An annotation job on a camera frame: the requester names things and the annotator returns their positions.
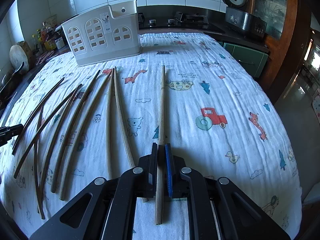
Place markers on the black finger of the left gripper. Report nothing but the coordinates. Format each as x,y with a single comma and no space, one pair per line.
7,132

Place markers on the black rice cooker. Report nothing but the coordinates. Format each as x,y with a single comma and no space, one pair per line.
237,18

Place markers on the white patterned table cloth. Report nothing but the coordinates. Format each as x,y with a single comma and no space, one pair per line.
218,119

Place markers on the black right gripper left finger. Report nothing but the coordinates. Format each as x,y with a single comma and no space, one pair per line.
104,209

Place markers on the round wooden cutting board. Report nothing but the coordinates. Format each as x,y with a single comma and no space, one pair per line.
19,54

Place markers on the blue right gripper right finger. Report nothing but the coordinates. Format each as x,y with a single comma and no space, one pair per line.
217,209

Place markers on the dark sauce bottle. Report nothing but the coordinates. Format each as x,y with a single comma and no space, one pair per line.
47,34

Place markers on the wooden glass door cabinet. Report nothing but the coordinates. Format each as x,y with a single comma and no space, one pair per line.
287,38

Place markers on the black gas stove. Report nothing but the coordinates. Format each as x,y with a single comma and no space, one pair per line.
179,21

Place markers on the dark brown chopstick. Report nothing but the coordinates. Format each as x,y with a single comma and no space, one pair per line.
37,188
42,127
34,112

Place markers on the green cabinet drawer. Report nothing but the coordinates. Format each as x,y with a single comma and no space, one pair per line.
253,61

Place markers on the yellow oil bottle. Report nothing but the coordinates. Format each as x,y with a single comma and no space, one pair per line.
37,45

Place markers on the pink cloth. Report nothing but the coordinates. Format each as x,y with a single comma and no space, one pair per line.
44,57

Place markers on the white plastic utensil holder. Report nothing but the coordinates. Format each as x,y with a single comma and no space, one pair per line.
105,33

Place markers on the black wok pan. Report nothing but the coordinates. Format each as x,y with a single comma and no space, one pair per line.
12,83

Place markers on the small white jar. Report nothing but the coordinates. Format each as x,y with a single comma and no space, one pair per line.
59,43

